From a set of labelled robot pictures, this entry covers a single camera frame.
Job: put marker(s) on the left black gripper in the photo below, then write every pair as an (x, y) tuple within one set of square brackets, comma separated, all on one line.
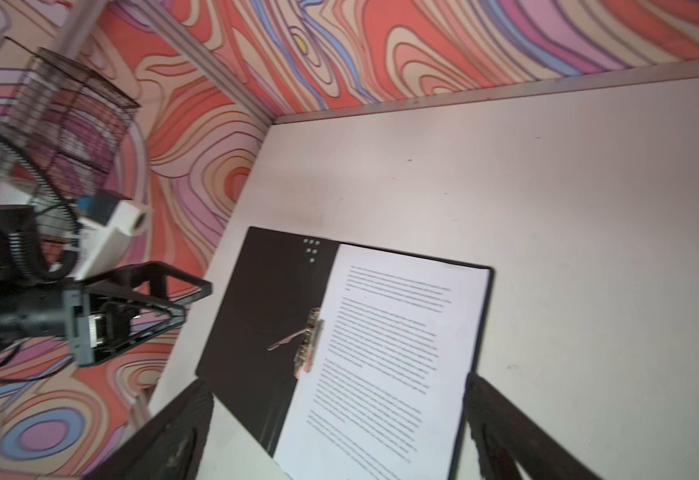
[(123, 308)]

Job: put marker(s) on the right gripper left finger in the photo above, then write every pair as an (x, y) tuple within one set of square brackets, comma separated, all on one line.
[(169, 446)]

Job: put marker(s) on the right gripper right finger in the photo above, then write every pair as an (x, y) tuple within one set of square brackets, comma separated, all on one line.
[(509, 444)]

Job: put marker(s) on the blue file folder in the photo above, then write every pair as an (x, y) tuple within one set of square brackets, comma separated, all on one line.
[(277, 279)]

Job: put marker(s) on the printed paper sheet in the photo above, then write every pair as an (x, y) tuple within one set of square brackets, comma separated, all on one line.
[(382, 394)]

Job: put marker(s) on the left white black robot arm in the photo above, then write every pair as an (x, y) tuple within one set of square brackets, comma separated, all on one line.
[(30, 289)]

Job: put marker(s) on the metal folder clip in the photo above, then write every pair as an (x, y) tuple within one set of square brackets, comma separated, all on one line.
[(309, 337)]

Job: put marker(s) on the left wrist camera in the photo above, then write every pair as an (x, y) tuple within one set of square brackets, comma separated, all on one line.
[(109, 223)]

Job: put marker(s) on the left black wire basket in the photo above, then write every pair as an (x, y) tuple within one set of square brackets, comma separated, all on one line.
[(61, 128)]

